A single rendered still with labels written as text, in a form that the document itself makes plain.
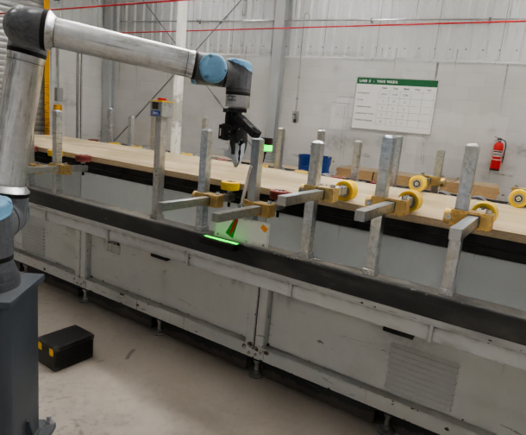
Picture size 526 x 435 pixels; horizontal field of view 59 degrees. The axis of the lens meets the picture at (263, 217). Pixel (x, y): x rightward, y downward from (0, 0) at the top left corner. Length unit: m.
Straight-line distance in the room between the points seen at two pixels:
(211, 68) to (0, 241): 0.83
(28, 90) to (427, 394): 1.76
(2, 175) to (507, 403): 1.87
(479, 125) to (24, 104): 7.74
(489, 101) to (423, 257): 7.05
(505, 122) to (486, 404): 7.08
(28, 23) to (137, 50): 0.30
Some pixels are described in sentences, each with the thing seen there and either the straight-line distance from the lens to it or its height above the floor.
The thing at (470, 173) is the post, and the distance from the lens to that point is 1.50.
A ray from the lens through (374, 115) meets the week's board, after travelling 8.93.
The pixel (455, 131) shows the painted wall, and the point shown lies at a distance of 8.73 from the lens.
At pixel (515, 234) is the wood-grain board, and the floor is 0.90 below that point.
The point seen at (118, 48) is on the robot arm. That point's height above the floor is 1.35.
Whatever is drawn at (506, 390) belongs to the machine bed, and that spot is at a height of 0.34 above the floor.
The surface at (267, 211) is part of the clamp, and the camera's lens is 1.76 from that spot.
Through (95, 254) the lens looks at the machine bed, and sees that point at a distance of 2.94.
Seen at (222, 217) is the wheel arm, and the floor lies 0.85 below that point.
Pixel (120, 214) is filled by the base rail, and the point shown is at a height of 0.69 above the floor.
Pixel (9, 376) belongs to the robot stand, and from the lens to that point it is 1.68.
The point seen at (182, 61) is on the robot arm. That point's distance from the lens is 1.56.
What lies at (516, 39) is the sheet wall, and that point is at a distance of 8.88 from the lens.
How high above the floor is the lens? 1.18
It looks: 12 degrees down
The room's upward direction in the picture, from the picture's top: 5 degrees clockwise
